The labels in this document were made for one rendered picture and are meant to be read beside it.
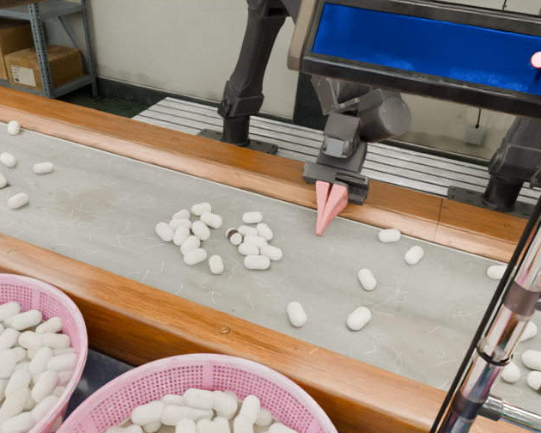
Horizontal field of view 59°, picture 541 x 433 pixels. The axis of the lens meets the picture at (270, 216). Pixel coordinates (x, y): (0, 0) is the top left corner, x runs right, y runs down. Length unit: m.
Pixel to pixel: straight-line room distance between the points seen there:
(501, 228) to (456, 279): 0.15
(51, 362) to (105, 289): 0.10
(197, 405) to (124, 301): 0.15
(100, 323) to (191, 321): 0.12
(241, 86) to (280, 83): 1.78
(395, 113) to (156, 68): 2.53
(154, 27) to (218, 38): 0.41
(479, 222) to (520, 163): 0.21
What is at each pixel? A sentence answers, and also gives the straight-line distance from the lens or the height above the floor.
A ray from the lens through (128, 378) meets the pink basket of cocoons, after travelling 0.52.
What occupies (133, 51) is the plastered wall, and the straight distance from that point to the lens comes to 3.21.
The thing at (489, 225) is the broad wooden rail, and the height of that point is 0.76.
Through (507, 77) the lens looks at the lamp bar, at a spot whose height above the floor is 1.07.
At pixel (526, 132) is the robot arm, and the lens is 1.01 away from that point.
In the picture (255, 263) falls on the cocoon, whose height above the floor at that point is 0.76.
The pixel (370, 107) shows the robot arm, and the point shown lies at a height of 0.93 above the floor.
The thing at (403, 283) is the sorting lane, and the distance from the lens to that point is 0.70.
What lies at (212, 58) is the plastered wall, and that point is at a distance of 2.94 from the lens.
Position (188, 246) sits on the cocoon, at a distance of 0.68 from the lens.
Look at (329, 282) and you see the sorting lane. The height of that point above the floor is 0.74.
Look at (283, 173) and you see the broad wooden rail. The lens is 0.85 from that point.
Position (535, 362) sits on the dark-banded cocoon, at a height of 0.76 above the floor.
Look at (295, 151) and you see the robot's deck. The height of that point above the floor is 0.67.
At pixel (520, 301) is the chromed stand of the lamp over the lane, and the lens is 0.37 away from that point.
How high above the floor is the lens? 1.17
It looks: 34 degrees down
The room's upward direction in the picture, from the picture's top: 6 degrees clockwise
